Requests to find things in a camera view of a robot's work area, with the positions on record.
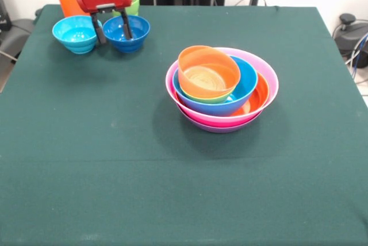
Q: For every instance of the orange small bowl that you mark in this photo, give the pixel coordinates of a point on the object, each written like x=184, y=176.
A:
x=201, y=59

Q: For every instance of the green plastic cup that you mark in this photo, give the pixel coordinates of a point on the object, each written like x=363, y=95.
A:
x=134, y=6

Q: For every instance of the orange medium bowl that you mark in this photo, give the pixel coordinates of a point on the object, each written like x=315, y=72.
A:
x=257, y=102

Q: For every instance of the light blue small bowl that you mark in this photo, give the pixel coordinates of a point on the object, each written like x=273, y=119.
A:
x=72, y=32

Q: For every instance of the dark blue small bowl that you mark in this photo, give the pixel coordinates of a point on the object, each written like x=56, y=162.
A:
x=138, y=32

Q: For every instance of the black floor stand base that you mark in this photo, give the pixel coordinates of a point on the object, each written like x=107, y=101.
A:
x=350, y=36
x=14, y=36

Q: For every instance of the blue medium bowl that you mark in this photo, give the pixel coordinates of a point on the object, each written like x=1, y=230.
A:
x=247, y=76

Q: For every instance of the pink large bowl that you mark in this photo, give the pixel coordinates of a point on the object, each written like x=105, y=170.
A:
x=214, y=120

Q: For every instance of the dark green tablecloth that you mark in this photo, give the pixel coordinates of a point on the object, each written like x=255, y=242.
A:
x=57, y=200

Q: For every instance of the purple large bowl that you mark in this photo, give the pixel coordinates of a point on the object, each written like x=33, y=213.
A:
x=220, y=129

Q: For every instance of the orange plastic cup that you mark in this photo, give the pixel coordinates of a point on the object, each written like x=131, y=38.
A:
x=67, y=3

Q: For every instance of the green small bowl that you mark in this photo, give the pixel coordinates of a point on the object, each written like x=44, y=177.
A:
x=212, y=100

